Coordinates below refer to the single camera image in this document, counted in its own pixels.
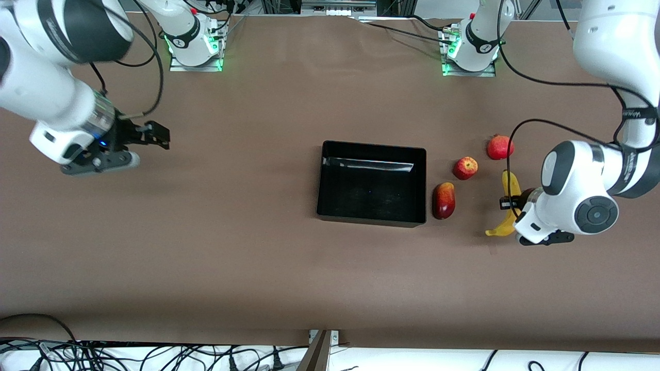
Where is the yellow banana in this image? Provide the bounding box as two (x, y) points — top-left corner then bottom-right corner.
(485, 170), (522, 238)

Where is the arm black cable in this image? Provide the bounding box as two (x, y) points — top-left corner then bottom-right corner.
(495, 0), (658, 111)
(113, 31), (158, 68)

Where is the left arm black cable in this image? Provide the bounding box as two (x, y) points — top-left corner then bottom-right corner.
(495, 0), (658, 111)

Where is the black looped cable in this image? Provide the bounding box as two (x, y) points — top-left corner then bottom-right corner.
(0, 313), (78, 343)

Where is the black rectangular plastic tray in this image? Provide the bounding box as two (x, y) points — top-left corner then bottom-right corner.
(316, 140), (427, 228)

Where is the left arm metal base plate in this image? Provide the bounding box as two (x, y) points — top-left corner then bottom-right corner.
(440, 23), (497, 78)

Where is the red apple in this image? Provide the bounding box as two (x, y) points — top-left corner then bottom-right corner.
(453, 157), (479, 180)

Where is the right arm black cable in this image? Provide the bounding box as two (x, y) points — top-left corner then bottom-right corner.
(113, 31), (158, 68)

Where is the grey metal rack equipment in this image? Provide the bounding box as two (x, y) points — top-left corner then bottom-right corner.
(301, 0), (380, 17)

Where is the silver bracket plate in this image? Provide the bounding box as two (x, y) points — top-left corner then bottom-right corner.
(308, 330), (341, 345)

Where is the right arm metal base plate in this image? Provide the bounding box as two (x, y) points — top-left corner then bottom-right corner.
(169, 21), (224, 72)

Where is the thin black cable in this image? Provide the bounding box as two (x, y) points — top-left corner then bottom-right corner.
(356, 20), (454, 46)

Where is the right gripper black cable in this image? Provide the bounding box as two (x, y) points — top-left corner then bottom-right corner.
(77, 0), (166, 122)

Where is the grey mount beam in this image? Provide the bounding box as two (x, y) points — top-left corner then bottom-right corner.
(296, 330), (332, 371)

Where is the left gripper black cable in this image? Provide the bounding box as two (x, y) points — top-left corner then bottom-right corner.
(505, 119), (627, 207)

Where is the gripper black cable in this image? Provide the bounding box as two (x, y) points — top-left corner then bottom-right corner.
(505, 119), (627, 207)
(77, 0), (166, 122)

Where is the red pomegranate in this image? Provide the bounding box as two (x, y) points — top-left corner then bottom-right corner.
(487, 134), (515, 161)

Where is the red yellow mango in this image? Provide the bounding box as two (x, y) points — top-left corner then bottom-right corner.
(432, 182), (456, 220)

